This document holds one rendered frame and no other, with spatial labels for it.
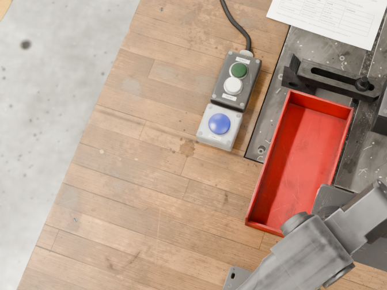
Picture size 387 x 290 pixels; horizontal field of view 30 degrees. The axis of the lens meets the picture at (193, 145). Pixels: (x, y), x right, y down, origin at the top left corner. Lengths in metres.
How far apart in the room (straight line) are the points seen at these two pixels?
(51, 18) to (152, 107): 1.22
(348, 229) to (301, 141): 0.47
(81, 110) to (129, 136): 1.03
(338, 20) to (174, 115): 0.37
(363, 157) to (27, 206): 1.26
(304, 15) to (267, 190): 0.36
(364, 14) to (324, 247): 0.72
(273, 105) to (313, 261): 0.58
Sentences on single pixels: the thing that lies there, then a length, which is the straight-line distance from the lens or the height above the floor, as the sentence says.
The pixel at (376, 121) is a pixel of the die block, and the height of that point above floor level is 0.95.
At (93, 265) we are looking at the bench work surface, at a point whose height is 0.90.
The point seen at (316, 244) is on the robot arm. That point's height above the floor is 1.35.
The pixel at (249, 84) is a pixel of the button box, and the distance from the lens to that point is 1.34.
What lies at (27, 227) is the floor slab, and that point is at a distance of 2.30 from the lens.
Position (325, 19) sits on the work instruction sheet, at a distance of 1.44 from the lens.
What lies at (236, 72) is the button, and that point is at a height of 0.94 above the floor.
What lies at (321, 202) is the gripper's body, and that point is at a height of 1.19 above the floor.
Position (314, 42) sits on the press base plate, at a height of 0.90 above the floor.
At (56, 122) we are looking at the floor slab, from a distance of 2.37.
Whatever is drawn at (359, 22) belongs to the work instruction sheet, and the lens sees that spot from 1.45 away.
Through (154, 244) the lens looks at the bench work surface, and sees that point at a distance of 1.29.
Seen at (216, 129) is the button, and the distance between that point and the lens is 1.30.
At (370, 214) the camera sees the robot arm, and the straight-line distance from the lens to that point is 0.87.
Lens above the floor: 2.16
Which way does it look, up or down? 71 degrees down
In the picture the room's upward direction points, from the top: 9 degrees counter-clockwise
